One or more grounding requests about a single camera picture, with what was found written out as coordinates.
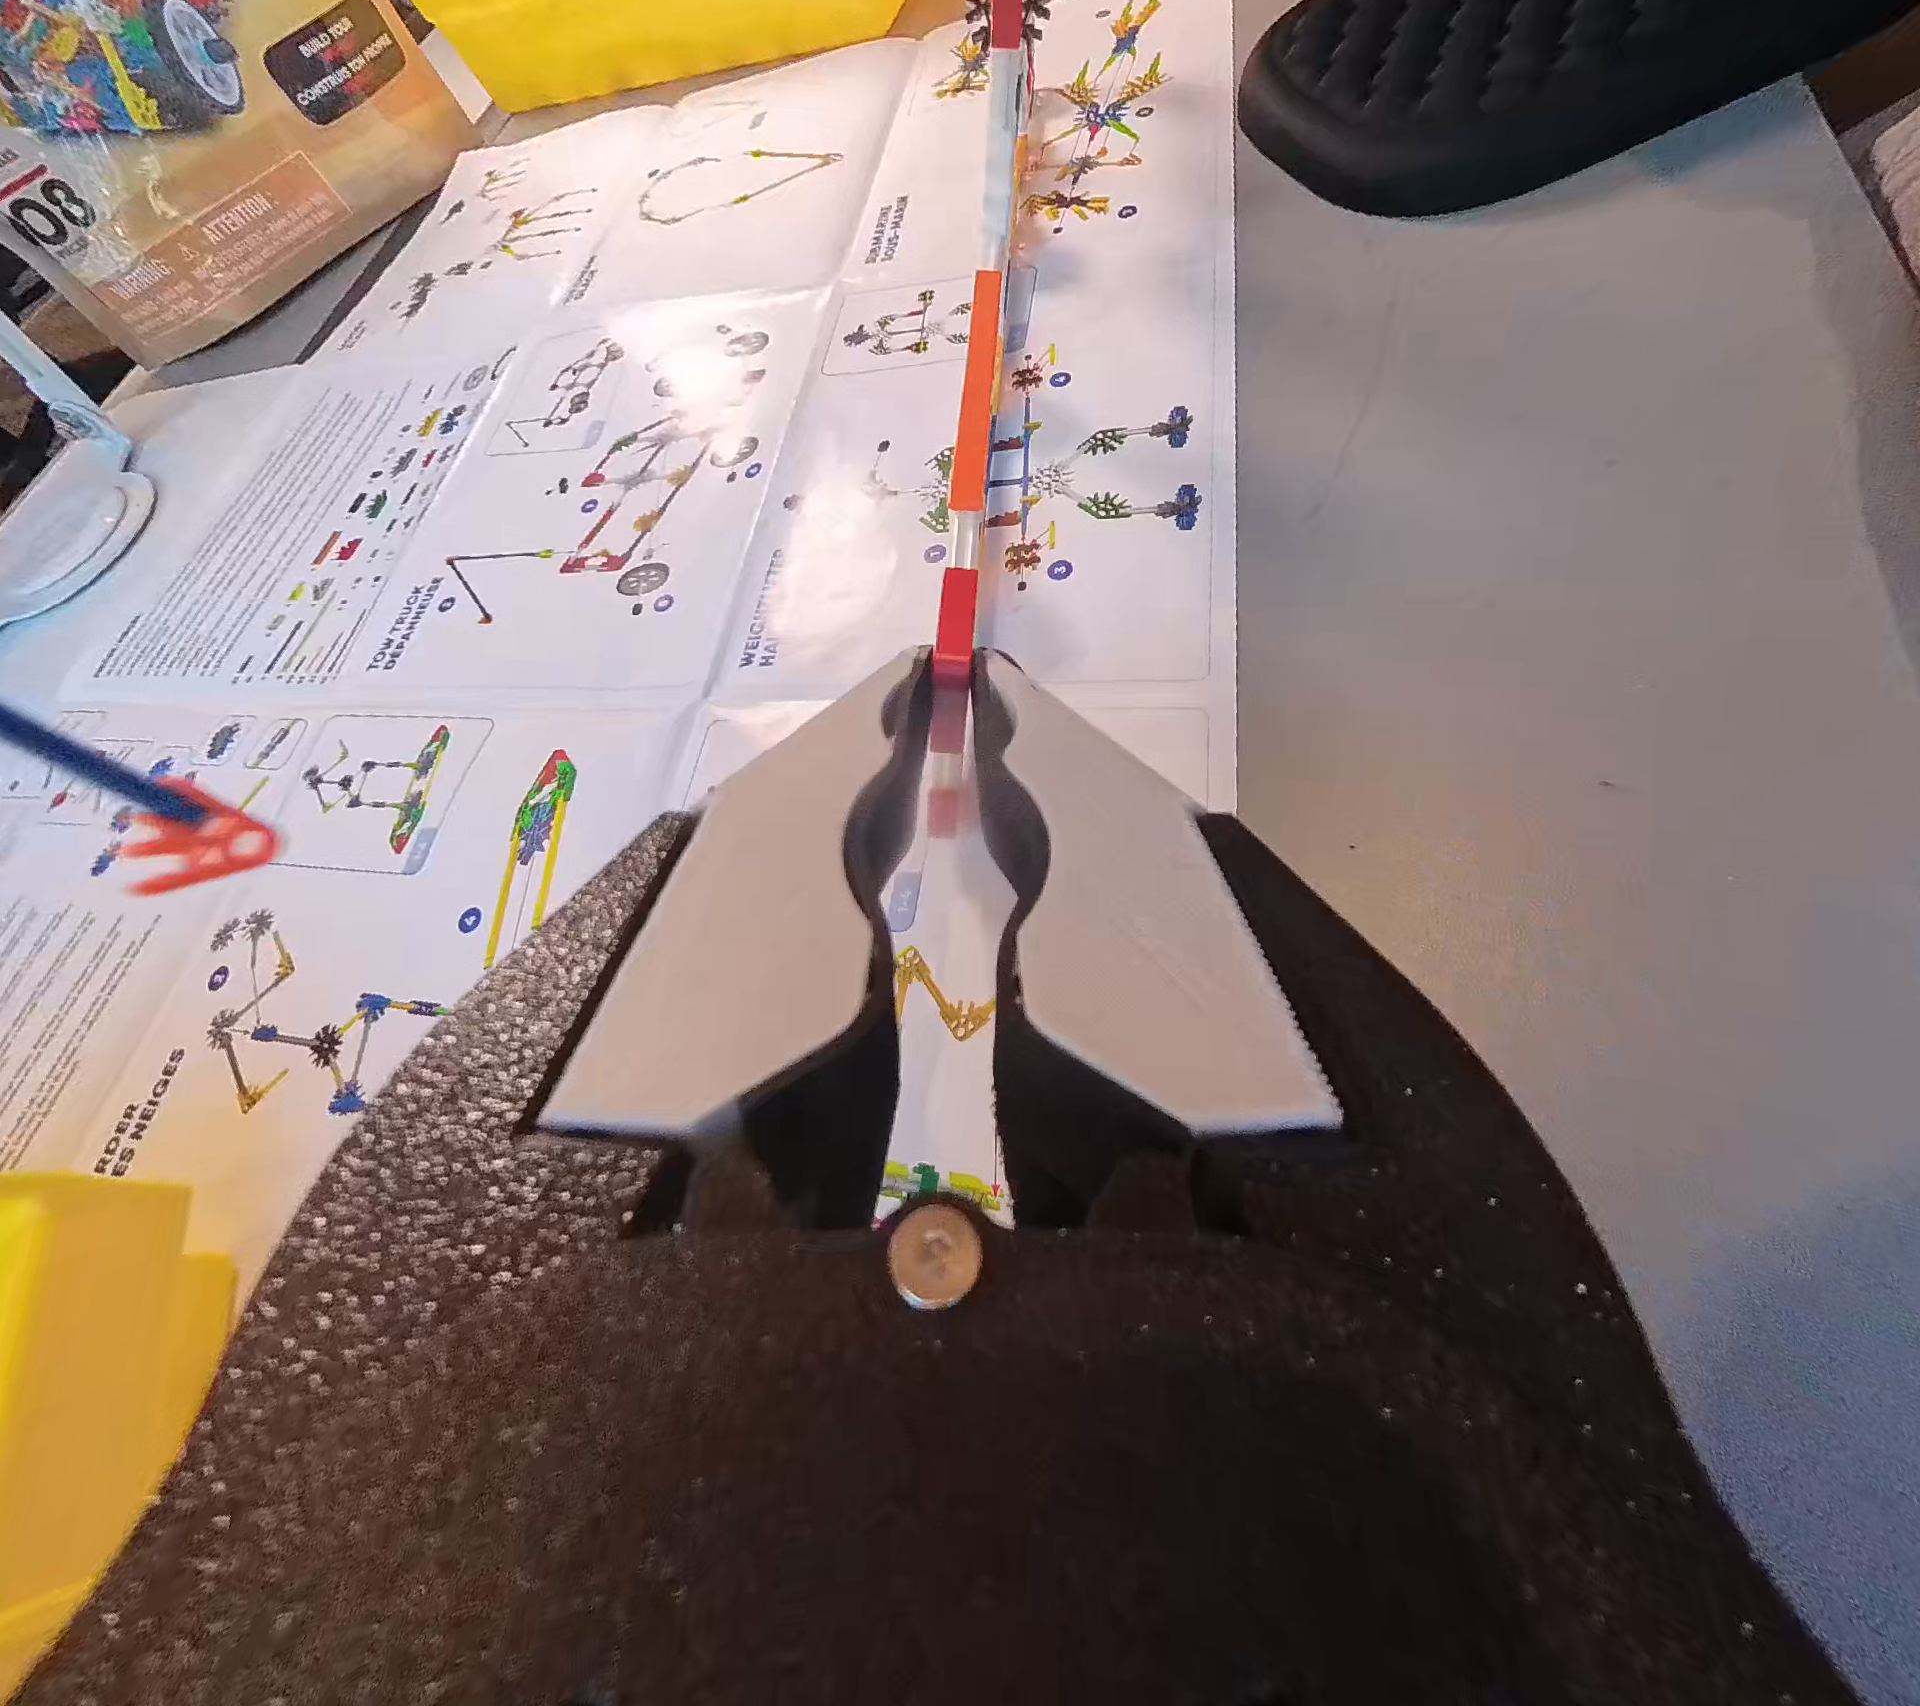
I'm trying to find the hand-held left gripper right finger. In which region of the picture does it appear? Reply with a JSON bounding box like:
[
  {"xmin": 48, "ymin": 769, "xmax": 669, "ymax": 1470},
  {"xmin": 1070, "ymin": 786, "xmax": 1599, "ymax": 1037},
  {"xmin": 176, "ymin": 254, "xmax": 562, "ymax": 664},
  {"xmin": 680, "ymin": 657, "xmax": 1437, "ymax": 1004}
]
[{"xmin": 960, "ymin": 655, "xmax": 1341, "ymax": 1222}]

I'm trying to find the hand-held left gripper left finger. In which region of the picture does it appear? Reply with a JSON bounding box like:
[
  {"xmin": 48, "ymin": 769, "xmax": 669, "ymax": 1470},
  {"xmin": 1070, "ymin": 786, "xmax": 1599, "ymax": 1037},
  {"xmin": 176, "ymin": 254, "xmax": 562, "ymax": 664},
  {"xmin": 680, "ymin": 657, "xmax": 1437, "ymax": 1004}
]
[{"xmin": 535, "ymin": 664, "xmax": 936, "ymax": 1212}]

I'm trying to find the small orange connector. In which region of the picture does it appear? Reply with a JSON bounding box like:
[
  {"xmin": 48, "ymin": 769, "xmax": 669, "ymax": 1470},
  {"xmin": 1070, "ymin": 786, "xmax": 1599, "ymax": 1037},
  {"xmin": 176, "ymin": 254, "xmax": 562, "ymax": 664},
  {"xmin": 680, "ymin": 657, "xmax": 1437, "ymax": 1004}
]
[{"xmin": 96, "ymin": 791, "xmax": 281, "ymax": 898}]

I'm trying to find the colourful rod connector frame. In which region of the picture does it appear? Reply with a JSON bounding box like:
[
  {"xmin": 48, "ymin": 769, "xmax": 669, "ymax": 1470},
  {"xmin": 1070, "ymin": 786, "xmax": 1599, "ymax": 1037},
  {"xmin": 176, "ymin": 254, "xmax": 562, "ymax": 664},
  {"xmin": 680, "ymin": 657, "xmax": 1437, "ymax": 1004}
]
[{"xmin": 925, "ymin": 0, "xmax": 1058, "ymax": 687}]

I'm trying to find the blue plastic rod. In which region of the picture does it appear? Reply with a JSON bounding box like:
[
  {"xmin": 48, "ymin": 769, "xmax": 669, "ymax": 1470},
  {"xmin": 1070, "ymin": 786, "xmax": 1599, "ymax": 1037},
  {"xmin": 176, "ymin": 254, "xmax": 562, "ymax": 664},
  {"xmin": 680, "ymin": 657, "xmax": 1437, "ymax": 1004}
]
[{"xmin": 0, "ymin": 698, "xmax": 181, "ymax": 825}]

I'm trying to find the white building instruction sheet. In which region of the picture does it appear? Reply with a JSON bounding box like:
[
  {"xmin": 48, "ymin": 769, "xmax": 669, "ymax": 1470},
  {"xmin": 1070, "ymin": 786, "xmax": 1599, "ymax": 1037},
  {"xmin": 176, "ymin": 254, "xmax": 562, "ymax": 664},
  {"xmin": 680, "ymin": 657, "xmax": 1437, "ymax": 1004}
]
[{"xmin": 0, "ymin": 0, "xmax": 1236, "ymax": 1286}]

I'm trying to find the cardboard toy set box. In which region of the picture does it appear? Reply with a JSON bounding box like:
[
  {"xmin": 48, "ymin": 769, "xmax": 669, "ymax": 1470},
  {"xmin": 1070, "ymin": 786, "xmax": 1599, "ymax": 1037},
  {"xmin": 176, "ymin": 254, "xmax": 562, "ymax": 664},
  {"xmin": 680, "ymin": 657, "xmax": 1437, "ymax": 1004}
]
[{"xmin": 0, "ymin": 0, "xmax": 496, "ymax": 371}]

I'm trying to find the black chair seat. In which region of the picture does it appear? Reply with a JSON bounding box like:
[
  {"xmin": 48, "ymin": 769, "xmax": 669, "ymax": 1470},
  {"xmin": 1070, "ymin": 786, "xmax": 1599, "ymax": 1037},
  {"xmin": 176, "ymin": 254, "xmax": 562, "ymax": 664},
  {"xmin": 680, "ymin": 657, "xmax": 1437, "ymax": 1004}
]
[{"xmin": 1240, "ymin": 0, "xmax": 1920, "ymax": 215}]

